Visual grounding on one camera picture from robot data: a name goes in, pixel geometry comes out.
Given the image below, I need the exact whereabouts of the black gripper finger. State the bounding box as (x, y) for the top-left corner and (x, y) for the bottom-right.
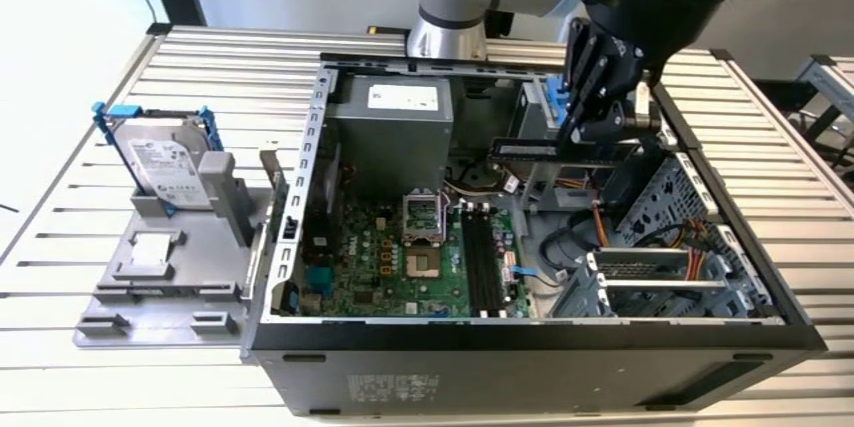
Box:
(560, 39), (646, 158)
(557, 16), (596, 139)

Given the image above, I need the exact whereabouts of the green RAM stick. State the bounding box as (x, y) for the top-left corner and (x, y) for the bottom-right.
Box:
(485, 136), (640, 168)

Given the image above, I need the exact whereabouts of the black RAM slot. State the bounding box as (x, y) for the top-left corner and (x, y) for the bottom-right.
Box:
(469, 201), (494, 318)
(460, 201), (488, 318)
(477, 201), (502, 318)

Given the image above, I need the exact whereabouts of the blue drive bay latch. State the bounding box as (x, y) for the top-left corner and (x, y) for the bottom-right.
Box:
(544, 75), (576, 128)

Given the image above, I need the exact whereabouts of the grey metal drive cage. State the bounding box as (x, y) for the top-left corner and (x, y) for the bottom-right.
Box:
(513, 79), (669, 211)

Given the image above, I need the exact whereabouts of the black round speaker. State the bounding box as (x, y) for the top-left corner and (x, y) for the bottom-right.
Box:
(460, 164), (509, 193)

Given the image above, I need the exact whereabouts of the metal slat table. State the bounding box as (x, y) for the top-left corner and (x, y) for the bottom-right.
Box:
(793, 54), (854, 168)

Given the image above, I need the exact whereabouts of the grey power supply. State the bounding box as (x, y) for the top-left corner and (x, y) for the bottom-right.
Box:
(326, 74), (456, 198)

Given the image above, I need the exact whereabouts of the metal socket cover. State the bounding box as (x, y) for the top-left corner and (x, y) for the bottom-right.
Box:
(402, 189), (448, 243)

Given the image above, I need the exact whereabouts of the metal disk bay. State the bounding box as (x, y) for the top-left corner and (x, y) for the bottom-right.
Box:
(553, 245), (733, 319)

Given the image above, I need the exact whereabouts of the CPU socket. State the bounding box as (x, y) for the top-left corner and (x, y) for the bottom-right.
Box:
(400, 239), (450, 281)

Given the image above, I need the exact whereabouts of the green motherboard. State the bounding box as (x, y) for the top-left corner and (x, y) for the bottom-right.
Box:
(297, 191), (536, 319)

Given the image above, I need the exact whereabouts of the blue expansion slot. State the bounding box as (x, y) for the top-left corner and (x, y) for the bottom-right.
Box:
(307, 269), (335, 296)

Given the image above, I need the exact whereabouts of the black open PC case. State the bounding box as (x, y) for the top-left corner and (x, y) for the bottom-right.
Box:
(239, 50), (829, 418)

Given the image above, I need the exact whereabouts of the hard disk in blue carrier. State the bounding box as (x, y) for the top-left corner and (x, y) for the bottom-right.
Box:
(91, 102), (226, 218)

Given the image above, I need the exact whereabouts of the grey parts rack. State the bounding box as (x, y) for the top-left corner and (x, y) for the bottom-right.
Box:
(71, 149), (269, 351)

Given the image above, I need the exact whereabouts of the silver CPU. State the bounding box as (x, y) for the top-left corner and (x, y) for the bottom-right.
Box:
(131, 235), (173, 266)

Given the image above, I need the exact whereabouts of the orange wire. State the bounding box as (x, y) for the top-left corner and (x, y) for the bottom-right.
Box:
(590, 199), (610, 251)

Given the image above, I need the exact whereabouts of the black looped cable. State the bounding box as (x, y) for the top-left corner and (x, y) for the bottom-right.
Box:
(540, 224), (593, 288)

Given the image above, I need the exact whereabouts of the red yellow wire bundle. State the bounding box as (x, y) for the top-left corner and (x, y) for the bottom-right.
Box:
(680, 219), (709, 282)

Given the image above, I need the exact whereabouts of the graphics card with metal bracket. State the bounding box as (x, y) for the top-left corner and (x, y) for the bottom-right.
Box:
(245, 138), (294, 301)

